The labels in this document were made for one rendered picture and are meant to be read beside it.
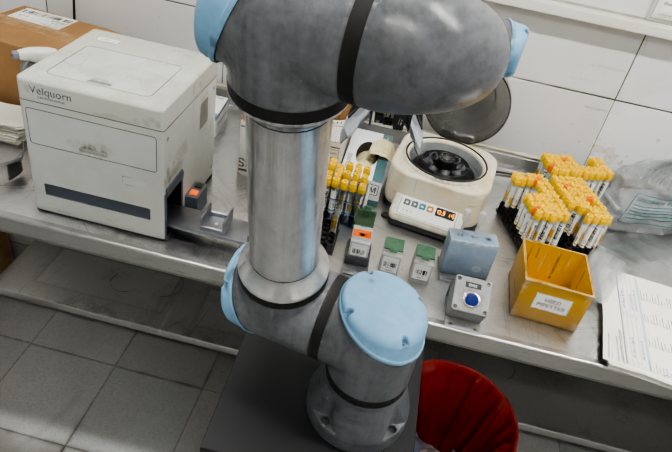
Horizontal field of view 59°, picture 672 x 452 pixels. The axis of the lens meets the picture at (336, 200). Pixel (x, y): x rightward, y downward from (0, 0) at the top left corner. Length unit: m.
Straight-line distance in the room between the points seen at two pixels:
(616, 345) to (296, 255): 0.78
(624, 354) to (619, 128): 0.67
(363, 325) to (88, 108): 0.67
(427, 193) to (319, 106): 0.88
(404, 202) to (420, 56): 0.95
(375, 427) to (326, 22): 0.57
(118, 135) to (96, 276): 0.99
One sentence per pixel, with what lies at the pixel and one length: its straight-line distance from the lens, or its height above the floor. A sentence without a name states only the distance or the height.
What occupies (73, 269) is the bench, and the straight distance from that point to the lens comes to 2.11.
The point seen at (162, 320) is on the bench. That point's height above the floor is 0.27.
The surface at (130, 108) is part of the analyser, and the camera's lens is 1.10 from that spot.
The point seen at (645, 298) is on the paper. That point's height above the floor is 0.89.
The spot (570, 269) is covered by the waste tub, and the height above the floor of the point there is 0.93.
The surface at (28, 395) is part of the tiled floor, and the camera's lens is 2.14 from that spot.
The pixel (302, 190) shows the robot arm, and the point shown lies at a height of 1.34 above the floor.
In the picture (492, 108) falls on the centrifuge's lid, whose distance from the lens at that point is 1.58.
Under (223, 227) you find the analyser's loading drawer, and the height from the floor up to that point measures 0.94.
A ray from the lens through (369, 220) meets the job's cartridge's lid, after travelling 1.21.
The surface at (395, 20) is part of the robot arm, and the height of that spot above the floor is 1.55.
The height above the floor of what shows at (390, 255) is 0.93.
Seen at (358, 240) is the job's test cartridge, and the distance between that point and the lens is 1.19.
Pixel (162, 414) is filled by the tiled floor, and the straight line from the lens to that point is 2.04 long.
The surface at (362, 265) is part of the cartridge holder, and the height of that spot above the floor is 0.89.
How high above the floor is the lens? 1.68
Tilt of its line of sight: 35 degrees down
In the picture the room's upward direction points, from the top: 11 degrees clockwise
